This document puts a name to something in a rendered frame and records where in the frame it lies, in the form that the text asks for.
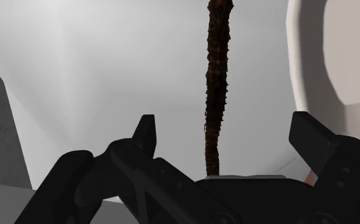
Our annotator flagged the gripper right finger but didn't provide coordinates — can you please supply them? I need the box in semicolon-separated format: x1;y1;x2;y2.
288;111;360;224

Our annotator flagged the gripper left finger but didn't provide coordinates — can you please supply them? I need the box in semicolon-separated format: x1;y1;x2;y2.
13;114;244;224

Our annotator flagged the white toilet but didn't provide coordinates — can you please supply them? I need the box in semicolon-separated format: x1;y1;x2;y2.
286;0;360;150

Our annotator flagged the dark brown spiky stick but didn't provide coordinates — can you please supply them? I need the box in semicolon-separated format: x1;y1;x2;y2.
204;0;235;177

